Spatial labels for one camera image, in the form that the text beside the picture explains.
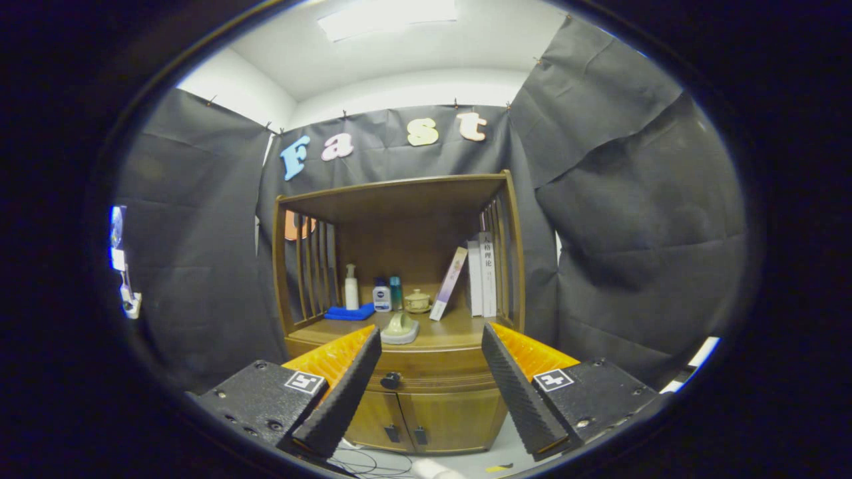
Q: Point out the wooden countertop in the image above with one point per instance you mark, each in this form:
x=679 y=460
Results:
x=452 y=329

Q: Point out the teal slim bottle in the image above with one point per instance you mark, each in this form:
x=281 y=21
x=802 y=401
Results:
x=396 y=293

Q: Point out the white book with black lettering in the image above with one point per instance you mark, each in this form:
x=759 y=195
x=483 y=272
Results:
x=488 y=286

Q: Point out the purple and white book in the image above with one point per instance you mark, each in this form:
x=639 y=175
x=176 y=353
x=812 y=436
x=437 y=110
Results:
x=449 y=283

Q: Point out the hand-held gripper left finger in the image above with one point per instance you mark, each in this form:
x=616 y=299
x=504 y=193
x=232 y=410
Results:
x=346 y=399

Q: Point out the plain white book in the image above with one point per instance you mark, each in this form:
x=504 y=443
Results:
x=475 y=286

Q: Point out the wooden cabinet door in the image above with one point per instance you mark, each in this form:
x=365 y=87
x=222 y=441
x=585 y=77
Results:
x=376 y=419
x=459 y=419

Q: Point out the wooden cabinet with slatted sides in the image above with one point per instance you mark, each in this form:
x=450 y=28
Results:
x=399 y=199

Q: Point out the white pump bottle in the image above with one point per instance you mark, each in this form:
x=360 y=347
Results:
x=351 y=296

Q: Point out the dark patterned book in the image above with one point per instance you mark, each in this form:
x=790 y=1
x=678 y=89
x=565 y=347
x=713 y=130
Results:
x=467 y=293

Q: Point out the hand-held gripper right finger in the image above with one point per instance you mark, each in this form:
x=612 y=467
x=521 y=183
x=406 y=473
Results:
x=518 y=399

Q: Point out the pale green object grey base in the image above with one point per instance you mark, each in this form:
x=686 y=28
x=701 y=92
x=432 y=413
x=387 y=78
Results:
x=399 y=326

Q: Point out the white lotion bottle blue cap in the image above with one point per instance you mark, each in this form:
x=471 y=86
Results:
x=382 y=299

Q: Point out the wooden drawer with black knob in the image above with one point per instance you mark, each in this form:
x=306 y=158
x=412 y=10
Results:
x=432 y=366

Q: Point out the blue folded cloth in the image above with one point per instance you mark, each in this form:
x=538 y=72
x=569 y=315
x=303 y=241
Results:
x=349 y=312

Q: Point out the beige lidded teacup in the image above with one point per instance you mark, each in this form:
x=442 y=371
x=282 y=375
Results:
x=417 y=301

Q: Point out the white rounded object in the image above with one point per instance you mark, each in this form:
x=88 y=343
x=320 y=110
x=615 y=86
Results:
x=436 y=472

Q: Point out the yellow tape piece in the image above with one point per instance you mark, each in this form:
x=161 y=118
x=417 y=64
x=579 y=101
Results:
x=499 y=468

